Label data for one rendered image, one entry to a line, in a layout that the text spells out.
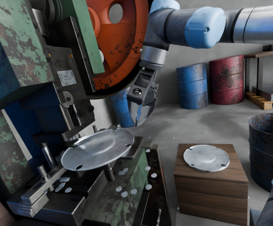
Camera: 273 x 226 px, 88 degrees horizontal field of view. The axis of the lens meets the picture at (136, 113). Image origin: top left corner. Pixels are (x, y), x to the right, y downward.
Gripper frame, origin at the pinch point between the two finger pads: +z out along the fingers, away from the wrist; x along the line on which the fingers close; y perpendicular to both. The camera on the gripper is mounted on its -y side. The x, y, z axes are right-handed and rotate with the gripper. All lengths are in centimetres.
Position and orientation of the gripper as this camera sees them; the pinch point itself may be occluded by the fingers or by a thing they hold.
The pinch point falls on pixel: (136, 123)
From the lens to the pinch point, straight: 48.8
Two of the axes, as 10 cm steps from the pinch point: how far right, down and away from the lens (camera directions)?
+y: 2.4, -3.4, 9.1
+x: -9.5, -2.8, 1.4
